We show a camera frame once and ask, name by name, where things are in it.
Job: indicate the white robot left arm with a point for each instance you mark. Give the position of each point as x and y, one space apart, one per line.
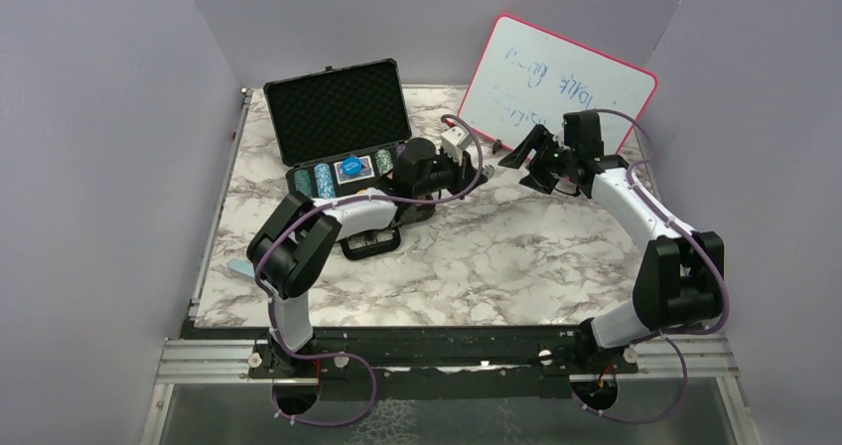
290 251

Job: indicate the green white chip stack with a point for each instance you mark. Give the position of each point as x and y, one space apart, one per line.
384 161

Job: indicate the light blue small container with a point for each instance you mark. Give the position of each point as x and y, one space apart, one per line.
241 268

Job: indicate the pink framed whiteboard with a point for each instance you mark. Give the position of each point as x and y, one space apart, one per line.
527 75

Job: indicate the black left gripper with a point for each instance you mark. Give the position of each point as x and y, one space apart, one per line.
469 173

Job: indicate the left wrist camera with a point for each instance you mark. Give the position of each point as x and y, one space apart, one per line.
454 142

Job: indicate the blue small blind button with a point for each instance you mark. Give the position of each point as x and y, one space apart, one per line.
352 166

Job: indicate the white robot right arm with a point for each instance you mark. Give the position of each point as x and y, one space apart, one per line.
680 285

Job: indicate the green blue chip stack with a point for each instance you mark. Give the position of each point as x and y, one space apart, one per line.
303 182

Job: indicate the black poker set case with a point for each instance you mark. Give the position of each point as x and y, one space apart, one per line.
329 116

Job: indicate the light blue chip stack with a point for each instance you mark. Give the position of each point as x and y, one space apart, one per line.
324 181

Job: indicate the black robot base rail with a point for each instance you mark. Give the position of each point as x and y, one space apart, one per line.
420 363

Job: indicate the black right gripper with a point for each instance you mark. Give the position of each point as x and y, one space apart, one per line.
538 139

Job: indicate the blue playing card deck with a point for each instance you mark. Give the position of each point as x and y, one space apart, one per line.
367 172

